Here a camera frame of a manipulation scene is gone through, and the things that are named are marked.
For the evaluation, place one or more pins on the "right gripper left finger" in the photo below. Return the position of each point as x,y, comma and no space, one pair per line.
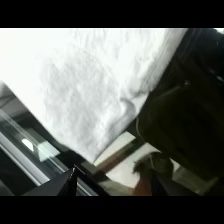
58,185

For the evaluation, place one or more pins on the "silver frame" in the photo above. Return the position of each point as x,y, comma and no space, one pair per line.
23,156

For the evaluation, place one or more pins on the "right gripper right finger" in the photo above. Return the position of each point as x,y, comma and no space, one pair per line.
166,186

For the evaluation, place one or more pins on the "white T-shirt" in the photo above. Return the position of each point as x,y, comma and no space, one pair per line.
86,83

